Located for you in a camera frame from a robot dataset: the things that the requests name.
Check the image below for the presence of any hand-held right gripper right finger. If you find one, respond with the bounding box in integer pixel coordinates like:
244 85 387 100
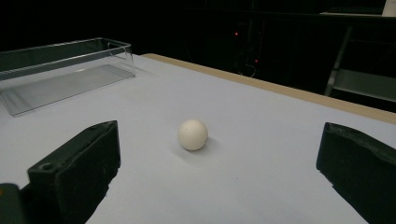
316 121 396 224

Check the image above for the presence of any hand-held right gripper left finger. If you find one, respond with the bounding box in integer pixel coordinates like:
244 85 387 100
19 120 121 224

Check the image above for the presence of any clear plastic box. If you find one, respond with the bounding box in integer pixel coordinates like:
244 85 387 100
0 37 136 118

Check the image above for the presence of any white ball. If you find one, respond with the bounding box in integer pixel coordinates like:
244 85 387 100
177 119 209 152

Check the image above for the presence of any white metal rack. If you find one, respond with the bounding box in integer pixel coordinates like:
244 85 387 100
320 11 396 105

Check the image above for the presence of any white table sheet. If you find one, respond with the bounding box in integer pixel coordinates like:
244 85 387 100
0 54 396 224

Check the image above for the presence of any dark device with red lights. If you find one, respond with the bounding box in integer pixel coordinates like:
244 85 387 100
230 18 265 68

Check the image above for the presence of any tangle of floor cables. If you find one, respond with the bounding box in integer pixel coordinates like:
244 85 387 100
236 62 259 77

